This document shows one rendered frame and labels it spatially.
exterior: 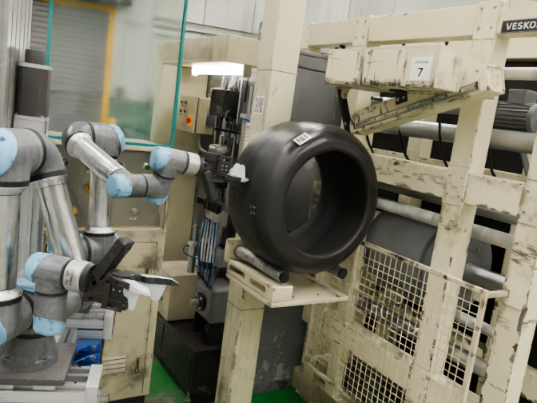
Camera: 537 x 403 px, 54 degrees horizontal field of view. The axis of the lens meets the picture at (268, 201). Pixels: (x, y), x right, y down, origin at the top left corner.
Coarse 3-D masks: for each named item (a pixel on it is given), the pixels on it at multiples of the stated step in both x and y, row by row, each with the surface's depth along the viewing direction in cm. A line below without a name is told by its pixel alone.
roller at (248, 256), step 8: (240, 248) 220; (240, 256) 218; (248, 256) 212; (256, 256) 210; (256, 264) 207; (264, 264) 203; (272, 264) 201; (272, 272) 197; (280, 272) 194; (280, 280) 193
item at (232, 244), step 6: (228, 240) 219; (234, 240) 220; (240, 240) 221; (228, 246) 219; (234, 246) 220; (246, 246) 224; (228, 252) 219; (234, 252) 221; (228, 258) 220; (234, 258) 222; (240, 258) 223
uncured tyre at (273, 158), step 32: (288, 128) 195; (320, 128) 191; (256, 160) 190; (288, 160) 183; (320, 160) 225; (352, 160) 218; (256, 192) 185; (320, 192) 232; (352, 192) 225; (256, 224) 187; (320, 224) 231; (352, 224) 221; (288, 256) 192; (320, 256) 200
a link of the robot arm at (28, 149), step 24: (0, 144) 119; (24, 144) 124; (0, 168) 119; (24, 168) 125; (0, 192) 123; (0, 216) 124; (0, 240) 125; (0, 264) 126; (0, 288) 128; (0, 312) 127; (24, 312) 135; (0, 336) 127
